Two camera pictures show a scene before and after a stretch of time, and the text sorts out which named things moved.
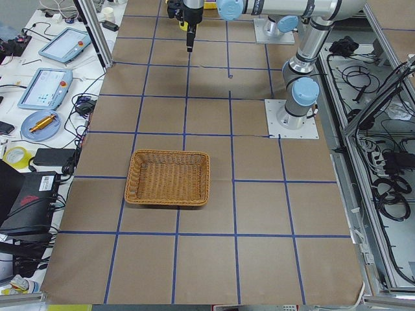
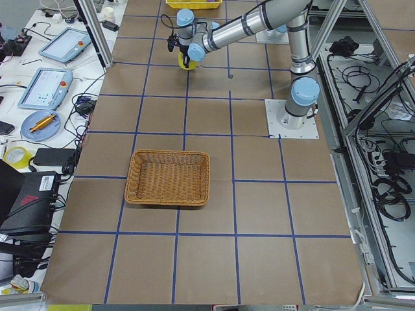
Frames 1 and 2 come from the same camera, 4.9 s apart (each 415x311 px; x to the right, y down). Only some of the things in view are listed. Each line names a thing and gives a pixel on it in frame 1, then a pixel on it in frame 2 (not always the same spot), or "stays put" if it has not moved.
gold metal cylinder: x=43 y=122 stays put
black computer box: x=30 y=208 stays put
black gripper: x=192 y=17 -> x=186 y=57
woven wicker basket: x=168 y=177 stays put
